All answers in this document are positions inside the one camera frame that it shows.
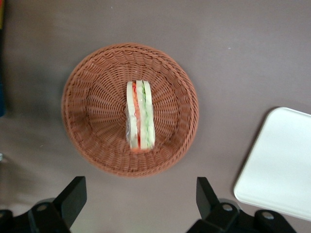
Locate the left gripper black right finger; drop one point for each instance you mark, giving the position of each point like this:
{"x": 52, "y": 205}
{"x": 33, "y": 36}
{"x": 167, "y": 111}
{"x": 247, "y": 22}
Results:
{"x": 206, "y": 199}

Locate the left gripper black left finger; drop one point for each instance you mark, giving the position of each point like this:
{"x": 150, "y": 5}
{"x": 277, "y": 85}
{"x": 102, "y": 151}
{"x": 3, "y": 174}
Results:
{"x": 70, "y": 199}

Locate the triangle sandwich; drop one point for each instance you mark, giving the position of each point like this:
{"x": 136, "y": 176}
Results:
{"x": 139, "y": 116}

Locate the beige plastic tray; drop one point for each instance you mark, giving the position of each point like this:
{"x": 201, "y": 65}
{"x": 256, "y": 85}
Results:
{"x": 277, "y": 162}

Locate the round brown wicker basket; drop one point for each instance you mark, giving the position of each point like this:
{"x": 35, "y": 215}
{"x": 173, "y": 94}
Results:
{"x": 102, "y": 116}

